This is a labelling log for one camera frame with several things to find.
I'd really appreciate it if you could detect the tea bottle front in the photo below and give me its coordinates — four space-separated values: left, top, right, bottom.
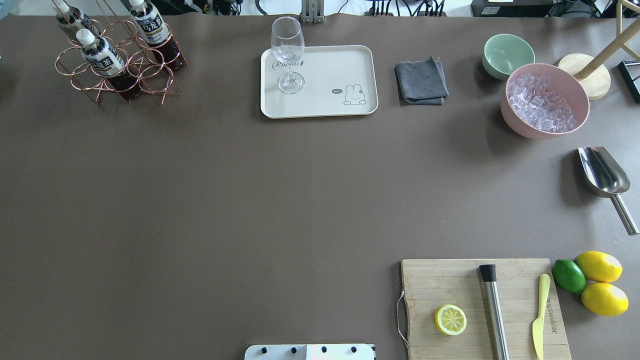
76 28 142 101

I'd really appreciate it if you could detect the tea bottle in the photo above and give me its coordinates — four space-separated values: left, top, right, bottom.
129 0 187 71
51 0 101 43
76 28 142 101

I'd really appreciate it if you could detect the tea bottle back right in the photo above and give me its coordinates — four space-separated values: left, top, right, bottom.
129 0 187 71

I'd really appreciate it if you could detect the tea bottle back left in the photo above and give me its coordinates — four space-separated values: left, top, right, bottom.
51 0 101 43

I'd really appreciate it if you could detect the cream rabbit tray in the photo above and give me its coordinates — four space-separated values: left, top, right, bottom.
260 45 378 119

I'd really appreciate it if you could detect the grey folded cloth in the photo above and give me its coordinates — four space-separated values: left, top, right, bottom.
394 56 450 106

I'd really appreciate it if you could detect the clear wine glass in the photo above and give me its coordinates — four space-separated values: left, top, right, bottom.
270 16 306 94

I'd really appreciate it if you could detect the bamboo cutting board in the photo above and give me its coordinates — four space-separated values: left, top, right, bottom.
401 259 551 360

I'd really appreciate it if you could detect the halved lemon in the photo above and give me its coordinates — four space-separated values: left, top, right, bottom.
434 304 467 336

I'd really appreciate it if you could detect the steel muddler black tip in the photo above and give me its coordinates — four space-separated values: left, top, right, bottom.
478 264 511 360

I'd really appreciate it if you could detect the green ceramic bowl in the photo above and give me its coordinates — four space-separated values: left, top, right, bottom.
482 33 536 80

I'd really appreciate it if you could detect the pink bowl with ice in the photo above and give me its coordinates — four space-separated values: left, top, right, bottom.
500 63 590 140

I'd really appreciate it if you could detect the yellow plastic knife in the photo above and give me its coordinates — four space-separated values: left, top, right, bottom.
531 273 551 360

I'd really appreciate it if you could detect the green lime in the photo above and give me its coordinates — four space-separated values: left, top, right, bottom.
551 259 586 294

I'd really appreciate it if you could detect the steel ice scoop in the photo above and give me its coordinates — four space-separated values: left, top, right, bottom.
577 146 639 236

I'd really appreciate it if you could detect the yellow lemon upper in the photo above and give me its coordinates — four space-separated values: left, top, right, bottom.
574 250 623 283

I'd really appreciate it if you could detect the yellow lemon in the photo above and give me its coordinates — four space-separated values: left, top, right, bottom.
580 282 629 317
574 250 623 283

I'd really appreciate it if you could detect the wooden stand with base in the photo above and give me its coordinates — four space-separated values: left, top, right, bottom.
555 0 640 101

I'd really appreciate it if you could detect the yellow lemon lower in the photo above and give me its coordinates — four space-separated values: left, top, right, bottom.
580 282 629 317

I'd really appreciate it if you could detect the grey aluminium frame post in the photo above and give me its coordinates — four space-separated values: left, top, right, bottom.
300 0 326 24

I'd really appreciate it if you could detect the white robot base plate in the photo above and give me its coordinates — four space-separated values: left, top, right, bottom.
244 343 377 360

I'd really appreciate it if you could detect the copper wire bottle basket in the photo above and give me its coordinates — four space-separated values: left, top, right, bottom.
54 0 184 105

